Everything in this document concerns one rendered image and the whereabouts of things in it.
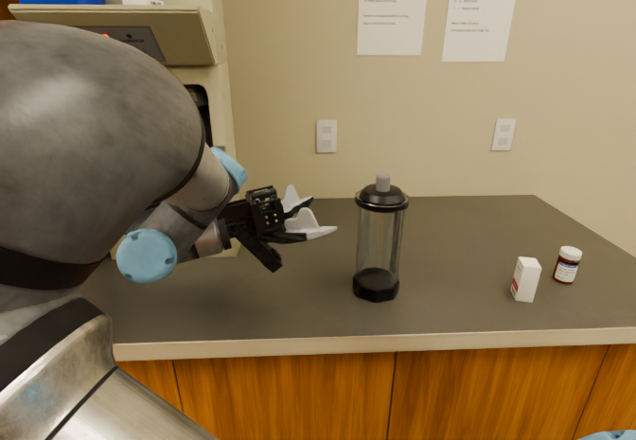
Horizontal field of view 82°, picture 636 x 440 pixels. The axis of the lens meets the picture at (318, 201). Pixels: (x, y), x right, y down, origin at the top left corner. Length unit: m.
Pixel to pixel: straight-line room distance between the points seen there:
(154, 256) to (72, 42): 0.38
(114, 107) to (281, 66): 1.10
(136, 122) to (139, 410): 0.13
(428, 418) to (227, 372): 0.46
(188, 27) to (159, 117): 0.58
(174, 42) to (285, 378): 0.70
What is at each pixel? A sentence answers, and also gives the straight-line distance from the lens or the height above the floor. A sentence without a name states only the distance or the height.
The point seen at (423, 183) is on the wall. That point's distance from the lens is 1.42.
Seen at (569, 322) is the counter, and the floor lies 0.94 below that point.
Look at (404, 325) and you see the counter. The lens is 0.77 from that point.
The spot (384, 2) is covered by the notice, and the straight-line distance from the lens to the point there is 1.30.
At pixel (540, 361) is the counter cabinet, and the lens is 0.97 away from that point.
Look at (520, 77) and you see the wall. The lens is 1.47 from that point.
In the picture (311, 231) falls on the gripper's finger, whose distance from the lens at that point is 0.64.
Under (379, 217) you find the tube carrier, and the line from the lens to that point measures 0.72.
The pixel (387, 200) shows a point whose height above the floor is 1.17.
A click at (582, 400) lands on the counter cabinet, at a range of 1.11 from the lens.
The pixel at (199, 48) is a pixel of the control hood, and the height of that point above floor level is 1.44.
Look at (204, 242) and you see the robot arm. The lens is 0.65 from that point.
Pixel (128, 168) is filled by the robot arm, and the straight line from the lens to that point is 0.18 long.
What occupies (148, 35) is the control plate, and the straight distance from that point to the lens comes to 0.80.
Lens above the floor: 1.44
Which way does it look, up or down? 23 degrees down
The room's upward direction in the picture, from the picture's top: straight up
